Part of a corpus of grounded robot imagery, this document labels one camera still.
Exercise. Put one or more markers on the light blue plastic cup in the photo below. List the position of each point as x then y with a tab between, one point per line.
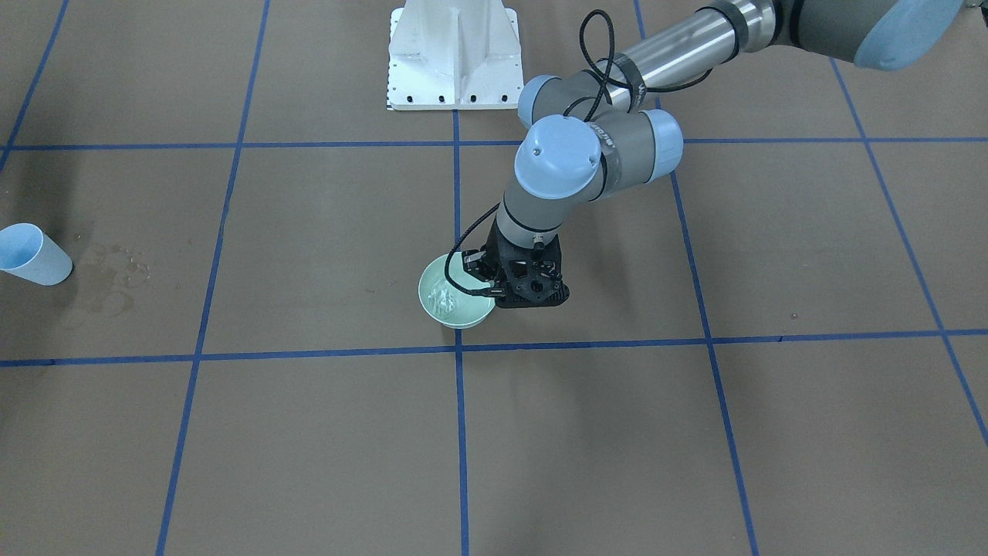
28	253

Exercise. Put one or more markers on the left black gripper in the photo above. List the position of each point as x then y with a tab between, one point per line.
494	258

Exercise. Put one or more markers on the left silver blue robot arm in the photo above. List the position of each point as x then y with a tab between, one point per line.
591	135

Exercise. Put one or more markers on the mint green bowl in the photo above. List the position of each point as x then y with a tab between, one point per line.
447	305

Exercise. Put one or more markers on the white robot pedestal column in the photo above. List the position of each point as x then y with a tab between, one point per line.
454	55

